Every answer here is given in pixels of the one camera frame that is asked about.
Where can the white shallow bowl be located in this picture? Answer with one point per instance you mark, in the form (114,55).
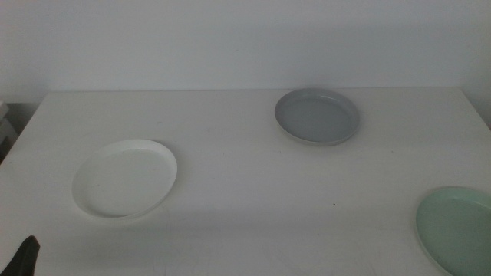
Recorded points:
(124,182)

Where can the pale green shallow bowl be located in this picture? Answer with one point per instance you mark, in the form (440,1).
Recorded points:
(458,230)

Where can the grey shallow bowl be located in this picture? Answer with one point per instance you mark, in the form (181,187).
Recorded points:
(316,117)

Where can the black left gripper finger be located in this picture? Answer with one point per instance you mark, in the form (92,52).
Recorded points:
(23,260)

